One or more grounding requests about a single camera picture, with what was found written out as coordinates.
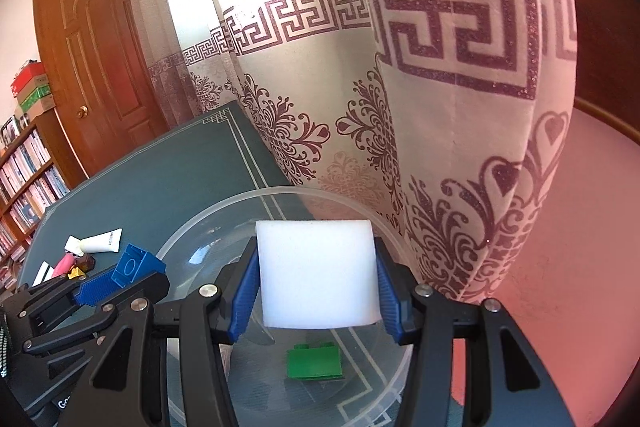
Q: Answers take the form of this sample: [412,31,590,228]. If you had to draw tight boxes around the white sponge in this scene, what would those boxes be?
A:
[255,219,384,329]

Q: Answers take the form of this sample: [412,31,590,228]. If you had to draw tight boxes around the wooden bookshelf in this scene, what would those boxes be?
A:
[0,109,90,294]

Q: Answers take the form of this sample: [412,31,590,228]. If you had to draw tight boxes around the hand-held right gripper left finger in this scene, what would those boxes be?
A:
[59,238,262,427]

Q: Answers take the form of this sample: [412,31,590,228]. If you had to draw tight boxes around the white striped card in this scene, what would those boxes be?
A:
[32,261,55,287]

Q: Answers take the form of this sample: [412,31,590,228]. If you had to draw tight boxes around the pink bent soft tube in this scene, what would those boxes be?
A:
[52,255,76,281]

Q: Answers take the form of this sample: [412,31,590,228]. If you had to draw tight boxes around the blue toy block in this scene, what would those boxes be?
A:
[111,243,167,291]

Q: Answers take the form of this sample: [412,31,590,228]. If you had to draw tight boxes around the teal desktop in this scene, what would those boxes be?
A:
[15,101,468,427]

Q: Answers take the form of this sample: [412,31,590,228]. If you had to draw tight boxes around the cream patterned curtain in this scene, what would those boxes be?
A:
[187,0,579,304]

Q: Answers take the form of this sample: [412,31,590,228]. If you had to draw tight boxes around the sheer patterned curtain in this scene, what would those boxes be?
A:
[123,0,238,130]

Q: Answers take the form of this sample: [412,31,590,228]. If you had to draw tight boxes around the white cream tube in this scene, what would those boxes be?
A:
[65,228,124,257]

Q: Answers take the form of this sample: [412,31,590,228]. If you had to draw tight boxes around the green toy block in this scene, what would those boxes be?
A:
[286,342,346,381]

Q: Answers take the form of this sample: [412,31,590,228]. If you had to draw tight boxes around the green box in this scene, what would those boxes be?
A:
[17,84,54,108]

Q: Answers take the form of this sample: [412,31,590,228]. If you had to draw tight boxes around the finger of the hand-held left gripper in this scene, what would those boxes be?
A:
[0,271,126,334]
[21,275,171,359]

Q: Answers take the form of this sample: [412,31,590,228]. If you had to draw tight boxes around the photo frame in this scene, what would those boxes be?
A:
[0,117,22,146]

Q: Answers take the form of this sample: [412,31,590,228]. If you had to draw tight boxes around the red box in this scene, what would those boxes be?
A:
[12,61,46,96]

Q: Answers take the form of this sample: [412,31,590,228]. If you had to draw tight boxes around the clear plastic container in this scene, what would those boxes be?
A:
[154,185,417,427]

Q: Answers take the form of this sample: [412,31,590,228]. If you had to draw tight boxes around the brown cardboard box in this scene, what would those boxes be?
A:
[19,96,56,118]

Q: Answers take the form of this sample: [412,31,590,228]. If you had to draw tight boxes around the rows of books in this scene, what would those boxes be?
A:
[0,129,71,289]

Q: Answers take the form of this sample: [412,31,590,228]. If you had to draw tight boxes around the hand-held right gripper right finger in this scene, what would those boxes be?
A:
[374,237,576,427]

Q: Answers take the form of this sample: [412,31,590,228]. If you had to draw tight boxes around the brown wooden door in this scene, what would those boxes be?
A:
[32,0,169,182]

